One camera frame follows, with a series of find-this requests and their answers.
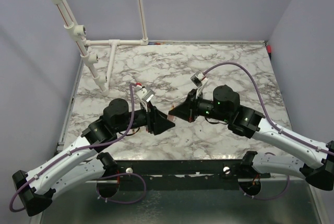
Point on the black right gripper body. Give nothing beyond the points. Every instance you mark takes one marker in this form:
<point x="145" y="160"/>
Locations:
<point x="199" y="93"/>

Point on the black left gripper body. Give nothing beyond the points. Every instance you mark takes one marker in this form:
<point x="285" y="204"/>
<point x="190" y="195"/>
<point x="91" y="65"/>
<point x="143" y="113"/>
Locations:
<point x="147" y="117"/>

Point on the pink orange-tipped marker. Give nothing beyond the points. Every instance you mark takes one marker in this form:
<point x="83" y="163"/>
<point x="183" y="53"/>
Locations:
<point x="171" y="117"/>

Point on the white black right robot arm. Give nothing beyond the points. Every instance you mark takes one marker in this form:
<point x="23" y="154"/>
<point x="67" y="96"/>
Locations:
<point x="307" y="158"/>

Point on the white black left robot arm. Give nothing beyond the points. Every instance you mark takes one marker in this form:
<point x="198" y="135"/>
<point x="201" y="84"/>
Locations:
<point x="85" y="158"/>

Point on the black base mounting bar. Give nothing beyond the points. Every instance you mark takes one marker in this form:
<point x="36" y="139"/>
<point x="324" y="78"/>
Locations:
<point x="177" y="175"/>

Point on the red black corner clamp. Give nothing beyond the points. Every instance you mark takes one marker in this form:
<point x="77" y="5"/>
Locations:
<point x="269" y="51"/>

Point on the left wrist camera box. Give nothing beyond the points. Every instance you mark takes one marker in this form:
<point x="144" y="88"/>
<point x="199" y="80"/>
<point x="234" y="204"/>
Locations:
<point x="145" y="94"/>

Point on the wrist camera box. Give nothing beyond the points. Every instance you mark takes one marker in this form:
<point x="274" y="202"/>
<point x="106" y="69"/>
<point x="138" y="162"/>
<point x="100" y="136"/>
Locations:
<point x="199" y="79"/>
<point x="145" y="94"/>

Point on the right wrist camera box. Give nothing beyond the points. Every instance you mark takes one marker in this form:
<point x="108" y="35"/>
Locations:
<point x="199" y="79"/>

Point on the aluminium rail frame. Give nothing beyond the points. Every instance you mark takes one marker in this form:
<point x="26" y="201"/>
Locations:
<point x="104" y="167"/>

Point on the white PVC pipe frame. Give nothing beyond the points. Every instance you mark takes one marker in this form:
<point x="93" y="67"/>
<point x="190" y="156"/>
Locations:
<point x="78" y="34"/>

